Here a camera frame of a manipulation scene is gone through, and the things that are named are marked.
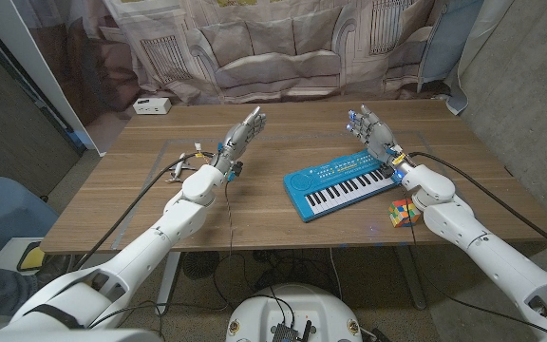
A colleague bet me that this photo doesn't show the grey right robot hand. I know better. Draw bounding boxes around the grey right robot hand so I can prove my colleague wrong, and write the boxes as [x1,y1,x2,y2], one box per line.
[347,104,417,181]

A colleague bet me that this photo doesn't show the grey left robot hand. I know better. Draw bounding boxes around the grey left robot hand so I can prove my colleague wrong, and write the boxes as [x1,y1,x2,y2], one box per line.
[209,105,268,184]

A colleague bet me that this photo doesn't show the blue toy piano keyboard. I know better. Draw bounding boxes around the blue toy piano keyboard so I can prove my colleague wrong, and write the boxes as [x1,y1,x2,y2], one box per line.
[282,149,406,223]

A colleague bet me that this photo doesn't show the white toy airplane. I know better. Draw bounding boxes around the white toy airplane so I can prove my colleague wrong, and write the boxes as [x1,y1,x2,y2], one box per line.
[165,152,198,184]

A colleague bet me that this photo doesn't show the multicolour puzzle cube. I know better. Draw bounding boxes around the multicolour puzzle cube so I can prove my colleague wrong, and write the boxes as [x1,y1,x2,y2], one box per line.
[387,198,422,229]

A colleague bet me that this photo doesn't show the white power strip box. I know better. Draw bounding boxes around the white power strip box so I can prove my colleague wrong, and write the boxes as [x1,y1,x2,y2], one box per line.
[132,97,173,116]

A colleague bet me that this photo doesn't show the printed sofa room backdrop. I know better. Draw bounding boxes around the printed sofa room backdrop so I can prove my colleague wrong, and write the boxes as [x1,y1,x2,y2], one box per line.
[14,0,486,108]

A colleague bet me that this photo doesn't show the pale cloth curtain edge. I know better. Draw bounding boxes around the pale cloth curtain edge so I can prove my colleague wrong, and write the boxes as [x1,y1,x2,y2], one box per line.
[445,0,517,116]

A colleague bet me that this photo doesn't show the round black floor fan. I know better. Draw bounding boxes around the round black floor fan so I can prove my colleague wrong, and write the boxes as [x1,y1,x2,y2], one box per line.
[181,250,221,280]

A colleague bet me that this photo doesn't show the grey table leg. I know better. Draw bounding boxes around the grey table leg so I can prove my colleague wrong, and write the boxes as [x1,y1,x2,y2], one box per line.
[394,245,427,311]

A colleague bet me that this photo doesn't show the white table leg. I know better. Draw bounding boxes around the white table leg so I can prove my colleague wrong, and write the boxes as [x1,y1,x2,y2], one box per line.
[155,251,182,315]

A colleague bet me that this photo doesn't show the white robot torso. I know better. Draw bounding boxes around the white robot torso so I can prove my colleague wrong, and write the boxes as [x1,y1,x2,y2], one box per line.
[225,283,364,342]

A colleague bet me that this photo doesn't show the black box with antenna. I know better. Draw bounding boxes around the black box with antenna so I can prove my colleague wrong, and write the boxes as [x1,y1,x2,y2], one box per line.
[271,320,313,342]

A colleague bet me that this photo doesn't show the blue-grey padded chair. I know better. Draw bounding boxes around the blue-grey padded chair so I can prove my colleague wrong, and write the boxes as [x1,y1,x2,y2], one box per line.
[0,176,60,260]

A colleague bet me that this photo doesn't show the white floor mat yellow patches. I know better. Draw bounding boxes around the white floor mat yellow patches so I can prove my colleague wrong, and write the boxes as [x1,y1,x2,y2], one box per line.
[0,236,47,272]

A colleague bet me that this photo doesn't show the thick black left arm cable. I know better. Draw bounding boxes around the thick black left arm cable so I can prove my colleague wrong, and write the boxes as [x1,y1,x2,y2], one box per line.
[71,150,217,271]

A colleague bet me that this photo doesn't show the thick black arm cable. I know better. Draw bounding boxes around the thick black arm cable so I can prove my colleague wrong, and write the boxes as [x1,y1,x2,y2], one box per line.
[71,150,217,271]
[408,150,547,262]

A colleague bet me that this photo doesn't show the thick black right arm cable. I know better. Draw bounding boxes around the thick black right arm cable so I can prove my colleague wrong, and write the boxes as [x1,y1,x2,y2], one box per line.
[408,150,547,262]

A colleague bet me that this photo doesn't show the white door frame post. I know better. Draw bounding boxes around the white door frame post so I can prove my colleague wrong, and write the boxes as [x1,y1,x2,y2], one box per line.
[0,0,108,157]

